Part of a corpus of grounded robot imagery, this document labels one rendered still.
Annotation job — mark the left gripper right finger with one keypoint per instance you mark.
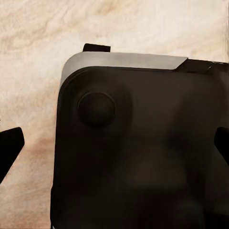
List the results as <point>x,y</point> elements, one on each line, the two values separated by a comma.
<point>221,141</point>

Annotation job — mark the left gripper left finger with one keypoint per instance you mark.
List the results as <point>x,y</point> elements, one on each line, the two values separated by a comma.
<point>11,143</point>

